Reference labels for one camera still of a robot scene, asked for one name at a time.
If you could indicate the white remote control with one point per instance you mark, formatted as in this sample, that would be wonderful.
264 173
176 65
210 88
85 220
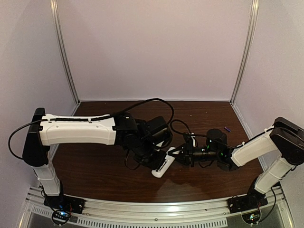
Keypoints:
168 161

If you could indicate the curved aluminium front rail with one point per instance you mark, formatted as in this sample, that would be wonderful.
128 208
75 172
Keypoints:
193 214

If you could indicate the left aluminium frame post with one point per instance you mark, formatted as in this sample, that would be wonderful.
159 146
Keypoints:
62 50

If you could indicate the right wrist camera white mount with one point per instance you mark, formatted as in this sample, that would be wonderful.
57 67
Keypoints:
190 139

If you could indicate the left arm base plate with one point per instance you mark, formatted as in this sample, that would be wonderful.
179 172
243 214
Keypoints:
66 203

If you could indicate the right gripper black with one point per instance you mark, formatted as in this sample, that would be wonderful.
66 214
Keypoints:
188 154

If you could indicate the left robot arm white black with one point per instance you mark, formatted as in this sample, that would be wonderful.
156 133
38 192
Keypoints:
145 139

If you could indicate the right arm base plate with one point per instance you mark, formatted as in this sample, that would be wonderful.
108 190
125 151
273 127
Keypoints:
246 202

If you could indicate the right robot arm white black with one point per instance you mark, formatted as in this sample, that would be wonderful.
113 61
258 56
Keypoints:
283 136

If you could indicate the aluminium frame post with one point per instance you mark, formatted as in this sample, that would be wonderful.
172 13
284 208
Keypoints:
62 50
248 43

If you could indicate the right aluminium frame post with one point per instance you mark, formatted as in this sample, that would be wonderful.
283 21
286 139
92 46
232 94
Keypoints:
248 43

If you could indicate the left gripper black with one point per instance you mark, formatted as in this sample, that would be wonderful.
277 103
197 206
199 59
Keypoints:
155 159

